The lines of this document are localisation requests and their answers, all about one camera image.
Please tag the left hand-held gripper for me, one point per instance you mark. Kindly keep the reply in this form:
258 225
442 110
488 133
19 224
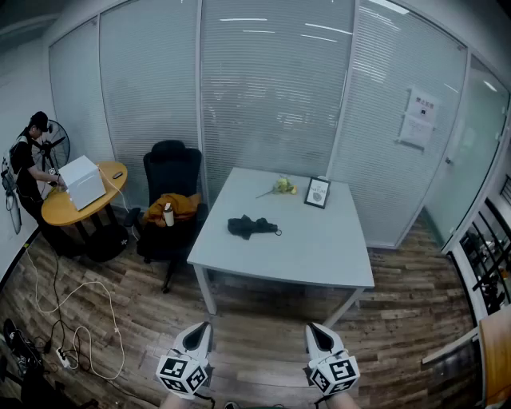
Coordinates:
179 371

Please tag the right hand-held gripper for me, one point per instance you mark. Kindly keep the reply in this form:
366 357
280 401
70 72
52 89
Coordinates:
339 371

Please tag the black folding umbrella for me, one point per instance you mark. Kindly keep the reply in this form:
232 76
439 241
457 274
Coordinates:
249 227

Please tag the person's left forearm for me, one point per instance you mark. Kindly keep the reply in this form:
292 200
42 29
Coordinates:
175 402

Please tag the person's right forearm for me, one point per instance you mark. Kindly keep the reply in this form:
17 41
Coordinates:
341 402

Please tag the grey square table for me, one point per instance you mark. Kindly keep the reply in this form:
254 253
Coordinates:
299 247

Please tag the white bottle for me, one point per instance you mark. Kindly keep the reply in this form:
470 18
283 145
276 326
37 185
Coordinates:
169 216

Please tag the white power strip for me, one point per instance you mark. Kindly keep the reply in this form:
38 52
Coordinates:
66 358

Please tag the black bag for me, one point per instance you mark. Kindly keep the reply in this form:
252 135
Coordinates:
105 243

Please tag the orange jacket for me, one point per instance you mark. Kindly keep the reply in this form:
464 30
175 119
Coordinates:
179 205

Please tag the black framed picture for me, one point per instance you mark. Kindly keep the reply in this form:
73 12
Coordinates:
317 192

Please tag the yellow artificial flower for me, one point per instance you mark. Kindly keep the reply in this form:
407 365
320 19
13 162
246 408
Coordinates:
284 185

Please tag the black office chair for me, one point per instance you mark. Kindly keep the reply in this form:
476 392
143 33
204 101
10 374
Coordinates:
171 167

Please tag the black equipment pile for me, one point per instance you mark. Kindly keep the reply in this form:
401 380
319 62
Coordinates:
18 351

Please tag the round yellow table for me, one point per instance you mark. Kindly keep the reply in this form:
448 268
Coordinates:
64 209

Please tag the black and white shelf rack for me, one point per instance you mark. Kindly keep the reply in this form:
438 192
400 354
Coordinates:
489 247

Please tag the white box appliance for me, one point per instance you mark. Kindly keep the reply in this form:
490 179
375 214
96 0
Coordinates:
81 181

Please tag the black standing fan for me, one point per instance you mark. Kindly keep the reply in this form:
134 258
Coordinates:
60 145

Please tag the wooden desk with white frame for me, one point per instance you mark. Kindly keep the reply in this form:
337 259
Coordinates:
497 351

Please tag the grey wall drawing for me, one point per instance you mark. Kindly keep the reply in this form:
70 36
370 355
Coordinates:
14 211

